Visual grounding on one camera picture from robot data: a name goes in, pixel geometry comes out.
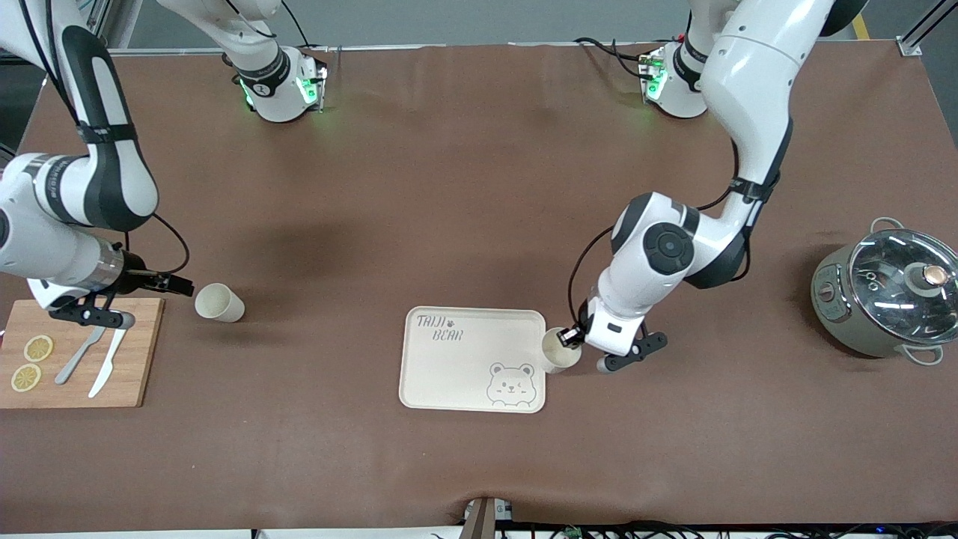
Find grey plastic knife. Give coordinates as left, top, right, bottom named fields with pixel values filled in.
left=55, top=325, right=106, bottom=386

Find black left base cables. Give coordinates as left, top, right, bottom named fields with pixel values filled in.
left=573, top=36, right=658, bottom=80

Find glass pot lid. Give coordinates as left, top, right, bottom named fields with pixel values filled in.
left=848, top=229, right=958, bottom=333

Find wooden cutting board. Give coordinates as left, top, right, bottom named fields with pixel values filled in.
left=0, top=298, right=165, bottom=409

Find black right base cable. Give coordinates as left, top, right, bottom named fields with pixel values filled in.
left=281, top=0, right=314, bottom=50

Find aluminium frame profile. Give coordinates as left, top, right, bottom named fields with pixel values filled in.
left=897, top=0, right=958, bottom=58
left=81, top=0, right=113, bottom=52

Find grey-green electric cooking pot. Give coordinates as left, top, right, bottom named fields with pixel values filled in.
left=811, top=217, right=958, bottom=366

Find white IKEA cup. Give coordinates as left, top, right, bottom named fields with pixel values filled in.
left=195, top=283, right=245, bottom=323
left=540, top=327, right=583, bottom=374

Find brown table cover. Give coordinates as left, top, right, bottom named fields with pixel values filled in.
left=0, top=43, right=958, bottom=534

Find cream bear print tray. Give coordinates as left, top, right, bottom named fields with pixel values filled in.
left=398, top=306, right=547, bottom=414

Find white plastic knife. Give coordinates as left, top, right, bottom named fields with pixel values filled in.
left=88, top=326, right=128, bottom=399

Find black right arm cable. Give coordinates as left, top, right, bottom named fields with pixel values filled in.
left=15, top=0, right=191, bottom=276

